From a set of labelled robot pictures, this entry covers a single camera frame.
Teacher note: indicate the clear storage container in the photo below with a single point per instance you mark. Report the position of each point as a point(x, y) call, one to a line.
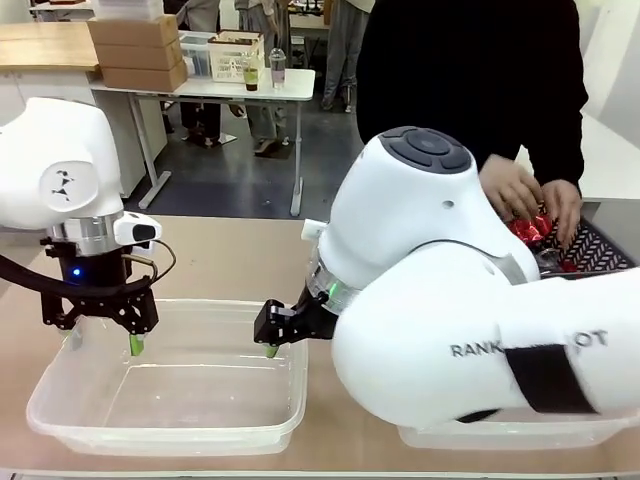
point(195, 55)

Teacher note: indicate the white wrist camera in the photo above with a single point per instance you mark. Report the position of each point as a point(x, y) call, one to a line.
point(137, 230)
point(313, 230)

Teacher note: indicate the dark woven plastic basket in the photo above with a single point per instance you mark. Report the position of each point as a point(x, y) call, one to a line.
point(595, 250)

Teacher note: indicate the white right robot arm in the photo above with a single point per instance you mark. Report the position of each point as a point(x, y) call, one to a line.
point(425, 225)

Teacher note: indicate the white desk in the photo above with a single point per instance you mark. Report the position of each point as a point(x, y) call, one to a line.
point(615, 150)

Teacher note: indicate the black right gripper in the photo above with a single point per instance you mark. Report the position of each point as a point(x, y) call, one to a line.
point(317, 322)

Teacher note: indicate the wooden table top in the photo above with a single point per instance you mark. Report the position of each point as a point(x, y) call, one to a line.
point(45, 47)

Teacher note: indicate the white box stack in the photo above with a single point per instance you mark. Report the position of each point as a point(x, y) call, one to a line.
point(125, 9)

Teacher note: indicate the person's left forearm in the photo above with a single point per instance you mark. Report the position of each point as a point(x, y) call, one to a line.
point(560, 150)

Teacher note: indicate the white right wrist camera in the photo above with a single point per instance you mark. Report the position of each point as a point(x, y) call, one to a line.
point(313, 230)

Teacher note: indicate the large clear plastic bin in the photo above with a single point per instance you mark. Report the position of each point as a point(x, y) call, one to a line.
point(175, 400)

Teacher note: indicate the cream plastic crate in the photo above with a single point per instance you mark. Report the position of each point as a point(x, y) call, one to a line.
point(235, 60)

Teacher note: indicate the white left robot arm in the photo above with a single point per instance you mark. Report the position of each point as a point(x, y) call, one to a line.
point(50, 150)

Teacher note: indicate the person's left hand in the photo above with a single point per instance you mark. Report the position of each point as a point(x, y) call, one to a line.
point(565, 210)

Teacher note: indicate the bystander in dark trousers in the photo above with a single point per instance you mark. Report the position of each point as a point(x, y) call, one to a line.
point(200, 122)

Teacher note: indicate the person's right hand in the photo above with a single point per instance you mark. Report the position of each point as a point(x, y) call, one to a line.
point(512, 187)

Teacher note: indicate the cup with green drink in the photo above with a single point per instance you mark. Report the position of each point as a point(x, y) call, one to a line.
point(251, 75)

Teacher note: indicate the clear cup with dome lid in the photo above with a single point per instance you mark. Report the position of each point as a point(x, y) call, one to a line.
point(277, 67)

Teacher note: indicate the person in black sweater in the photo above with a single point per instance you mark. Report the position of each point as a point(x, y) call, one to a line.
point(450, 75)

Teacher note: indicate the white folding table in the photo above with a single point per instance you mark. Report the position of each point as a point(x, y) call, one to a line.
point(210, 90)

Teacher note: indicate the cardboard box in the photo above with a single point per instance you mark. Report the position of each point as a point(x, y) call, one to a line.
point(135, 30)
point(145, 77)
point(140, 55)

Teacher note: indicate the bystander in light grey trousers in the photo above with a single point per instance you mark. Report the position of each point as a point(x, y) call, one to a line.
point(267, 120)

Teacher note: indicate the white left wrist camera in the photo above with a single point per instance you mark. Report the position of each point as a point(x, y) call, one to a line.
point(137, 230)

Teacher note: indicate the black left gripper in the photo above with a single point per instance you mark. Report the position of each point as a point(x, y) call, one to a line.
point(92, 270)

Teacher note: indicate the bystander in grey sweatpants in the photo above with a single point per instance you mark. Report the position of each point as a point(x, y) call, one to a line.
point(345, 50)

